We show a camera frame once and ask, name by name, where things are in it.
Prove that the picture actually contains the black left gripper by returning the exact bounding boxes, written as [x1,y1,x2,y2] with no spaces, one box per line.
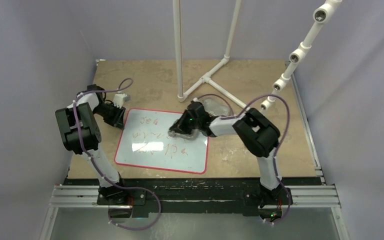
[93,103,126,130]

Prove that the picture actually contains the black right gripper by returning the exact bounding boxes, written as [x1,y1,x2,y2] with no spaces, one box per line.
[171,108,202,135]

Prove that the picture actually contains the white board with pink rim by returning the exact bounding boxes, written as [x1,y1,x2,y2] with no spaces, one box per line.
[114,108,209,174]

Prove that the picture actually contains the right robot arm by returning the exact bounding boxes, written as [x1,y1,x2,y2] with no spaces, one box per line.
[168,101,282,204]

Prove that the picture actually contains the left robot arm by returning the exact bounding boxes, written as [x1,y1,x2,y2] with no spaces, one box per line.
[55,84,129,205]

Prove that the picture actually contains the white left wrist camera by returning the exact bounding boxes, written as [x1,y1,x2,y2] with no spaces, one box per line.
[112,93,131,109]

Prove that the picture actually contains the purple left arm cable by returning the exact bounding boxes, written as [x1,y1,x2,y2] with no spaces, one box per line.
[72,78,162,232]

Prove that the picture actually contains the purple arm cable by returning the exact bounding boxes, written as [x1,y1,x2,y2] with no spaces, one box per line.
[193,93,293,226]
[72,78,162,232]

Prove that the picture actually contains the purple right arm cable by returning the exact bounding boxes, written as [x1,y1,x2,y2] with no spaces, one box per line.
[193,93,293,226]

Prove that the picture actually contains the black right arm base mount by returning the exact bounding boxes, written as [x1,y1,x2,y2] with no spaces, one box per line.
[242,185,293,222]

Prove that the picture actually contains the aluminium frame rails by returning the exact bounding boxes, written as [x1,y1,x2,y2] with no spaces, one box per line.
[41,59,349,240]

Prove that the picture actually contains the white PVC pipe frame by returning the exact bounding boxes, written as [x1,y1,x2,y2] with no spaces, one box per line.
[169,0,342,107]

